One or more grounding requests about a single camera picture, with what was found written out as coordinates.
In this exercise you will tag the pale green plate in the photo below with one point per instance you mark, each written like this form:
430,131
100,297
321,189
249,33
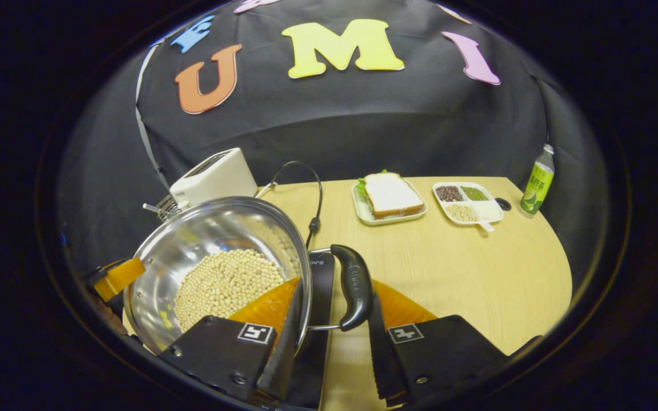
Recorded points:
363,214

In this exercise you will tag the black induction cooktop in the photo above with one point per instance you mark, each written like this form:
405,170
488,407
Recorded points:
320,297

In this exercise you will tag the white toaster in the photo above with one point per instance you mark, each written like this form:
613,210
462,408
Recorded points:
215,177

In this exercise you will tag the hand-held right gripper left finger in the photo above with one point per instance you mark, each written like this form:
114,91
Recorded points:
283,365

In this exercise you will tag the small soybean portion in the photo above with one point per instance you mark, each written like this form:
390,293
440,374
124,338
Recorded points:
461,213

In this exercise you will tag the green mung bean portion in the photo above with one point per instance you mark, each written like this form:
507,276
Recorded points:
474,193

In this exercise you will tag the white divided tray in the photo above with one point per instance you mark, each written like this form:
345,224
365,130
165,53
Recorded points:
489,212

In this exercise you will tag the dark red bean portion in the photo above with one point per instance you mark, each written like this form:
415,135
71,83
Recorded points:
449,193

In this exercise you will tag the pile of soybeans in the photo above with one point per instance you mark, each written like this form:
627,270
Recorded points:
226,285

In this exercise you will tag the stainless steel pot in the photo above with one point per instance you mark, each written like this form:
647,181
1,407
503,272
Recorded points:
203,228

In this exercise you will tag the green drink bottle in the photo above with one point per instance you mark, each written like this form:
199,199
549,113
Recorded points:
537,185

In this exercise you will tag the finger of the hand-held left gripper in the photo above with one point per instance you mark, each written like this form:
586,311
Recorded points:
117,277

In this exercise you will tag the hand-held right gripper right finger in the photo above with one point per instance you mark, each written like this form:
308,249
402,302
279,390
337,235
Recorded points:
383,365

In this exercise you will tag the white bread sandwich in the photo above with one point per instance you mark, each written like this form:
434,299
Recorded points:
392,194

